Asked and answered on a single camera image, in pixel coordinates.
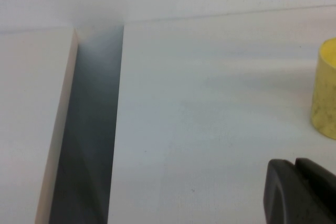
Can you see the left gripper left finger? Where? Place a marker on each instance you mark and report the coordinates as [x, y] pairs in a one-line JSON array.
[[283, 197]]

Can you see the yellow plastic cup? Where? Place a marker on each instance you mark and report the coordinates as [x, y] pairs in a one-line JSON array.
[[325, 90]]

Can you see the white side table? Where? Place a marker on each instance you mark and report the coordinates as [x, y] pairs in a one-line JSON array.
[[26, 103]]

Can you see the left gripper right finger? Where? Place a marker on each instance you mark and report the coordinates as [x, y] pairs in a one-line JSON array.
[[317, 174]]

